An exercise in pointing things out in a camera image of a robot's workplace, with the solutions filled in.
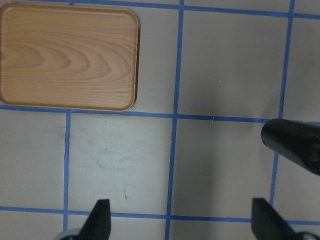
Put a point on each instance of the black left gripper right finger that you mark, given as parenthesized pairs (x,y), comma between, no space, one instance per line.
(267,224)

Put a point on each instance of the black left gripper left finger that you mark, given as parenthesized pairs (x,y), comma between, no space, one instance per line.
(98,223)

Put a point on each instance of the dark wine bottle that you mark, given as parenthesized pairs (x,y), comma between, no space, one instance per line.
(297,141)

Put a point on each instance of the wooden tray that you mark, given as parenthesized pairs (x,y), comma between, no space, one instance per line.
(71,57)

